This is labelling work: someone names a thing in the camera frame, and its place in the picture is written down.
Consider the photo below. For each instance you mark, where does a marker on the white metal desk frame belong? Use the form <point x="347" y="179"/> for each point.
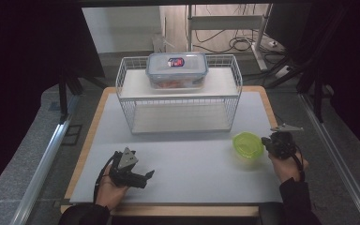
<point x="225" y="23"/>

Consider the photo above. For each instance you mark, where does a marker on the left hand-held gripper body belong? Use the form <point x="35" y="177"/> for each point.
<point x="125" y="167"/>

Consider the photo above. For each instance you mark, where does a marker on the white power strip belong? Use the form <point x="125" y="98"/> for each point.
<point x="283" y="72"/>

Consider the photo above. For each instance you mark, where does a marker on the clear rectangular food container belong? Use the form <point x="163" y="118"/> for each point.
<point x="177" y="70"/>

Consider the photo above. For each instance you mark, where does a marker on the person's left hand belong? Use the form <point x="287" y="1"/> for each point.
<point x="111" y="192"/>

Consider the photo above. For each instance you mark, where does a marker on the person's right hand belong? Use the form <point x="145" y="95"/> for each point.
<point x="286" y="167"/>

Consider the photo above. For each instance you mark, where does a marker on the aluminium rail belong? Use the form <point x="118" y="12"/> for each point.
<point x="40" y="172"/>
<point x="337" y="156"/>

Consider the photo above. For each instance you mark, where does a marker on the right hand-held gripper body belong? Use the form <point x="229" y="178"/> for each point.
<point x="282" y="143"/>

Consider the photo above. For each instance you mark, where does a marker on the white table mat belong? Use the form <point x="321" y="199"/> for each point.
<point x="175" y="168"/>

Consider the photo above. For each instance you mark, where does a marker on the green round lidded container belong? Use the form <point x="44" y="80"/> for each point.
<point x="247" y="146"/>

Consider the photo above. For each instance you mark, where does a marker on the black metal stand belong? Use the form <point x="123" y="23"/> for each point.
<point x="318" y="100"/>
<point x="64" y="97"/>

